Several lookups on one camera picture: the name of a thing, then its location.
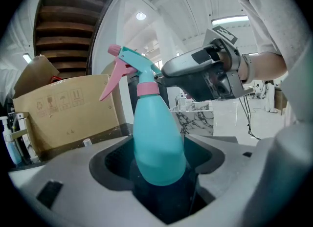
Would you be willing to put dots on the teal spray bottle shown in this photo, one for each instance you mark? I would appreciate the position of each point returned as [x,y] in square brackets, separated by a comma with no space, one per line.
[159,143]

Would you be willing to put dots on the long ceiling tube lamp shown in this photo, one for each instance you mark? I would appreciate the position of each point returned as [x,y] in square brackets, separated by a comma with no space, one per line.
[230,20]

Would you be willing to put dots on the wooden staircase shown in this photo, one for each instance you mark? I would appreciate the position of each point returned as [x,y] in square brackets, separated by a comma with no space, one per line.
[66,30]

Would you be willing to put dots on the white pump bottle blue liquid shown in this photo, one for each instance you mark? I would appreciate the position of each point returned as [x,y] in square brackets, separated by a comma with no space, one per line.
[11,145]

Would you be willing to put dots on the pink and teal spray trigger head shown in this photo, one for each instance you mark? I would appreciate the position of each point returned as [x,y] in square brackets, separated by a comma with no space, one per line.
[139,64]

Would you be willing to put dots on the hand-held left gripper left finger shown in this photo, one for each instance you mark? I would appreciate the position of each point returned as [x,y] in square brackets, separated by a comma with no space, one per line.
[68,174]

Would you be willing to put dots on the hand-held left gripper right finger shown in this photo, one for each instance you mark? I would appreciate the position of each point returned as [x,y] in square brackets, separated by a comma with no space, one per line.
[232,167]

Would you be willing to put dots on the small clear vial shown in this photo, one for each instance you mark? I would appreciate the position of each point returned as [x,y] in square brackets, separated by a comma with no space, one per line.
[87,142]

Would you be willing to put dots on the person's right forearm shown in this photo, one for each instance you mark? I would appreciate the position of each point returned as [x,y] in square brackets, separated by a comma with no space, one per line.
[269,67]

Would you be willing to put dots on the brown wooden cabinet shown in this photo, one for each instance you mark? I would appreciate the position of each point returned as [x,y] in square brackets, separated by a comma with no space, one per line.
[280,100]

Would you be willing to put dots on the white marble cabinet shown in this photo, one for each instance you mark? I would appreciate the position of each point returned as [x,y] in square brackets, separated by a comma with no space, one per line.
[195,119]

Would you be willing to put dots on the short ceiling tube lamp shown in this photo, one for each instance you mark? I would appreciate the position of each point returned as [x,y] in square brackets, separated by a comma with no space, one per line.
[27,58]

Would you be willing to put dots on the round ceiling lamp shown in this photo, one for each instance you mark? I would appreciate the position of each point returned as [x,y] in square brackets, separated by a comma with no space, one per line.
[141,15]

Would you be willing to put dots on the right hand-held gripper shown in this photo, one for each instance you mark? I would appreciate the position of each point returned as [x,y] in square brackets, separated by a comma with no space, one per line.
[232,81]

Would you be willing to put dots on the brown cardboard box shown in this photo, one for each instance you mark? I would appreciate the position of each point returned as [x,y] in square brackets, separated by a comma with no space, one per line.
[68,113]

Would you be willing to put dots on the person's light grey shirt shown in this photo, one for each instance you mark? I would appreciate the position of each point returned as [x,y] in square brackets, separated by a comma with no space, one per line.
[281,20]

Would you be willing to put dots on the white wrist band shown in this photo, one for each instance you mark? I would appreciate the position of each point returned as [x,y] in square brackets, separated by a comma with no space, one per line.
[247,68]

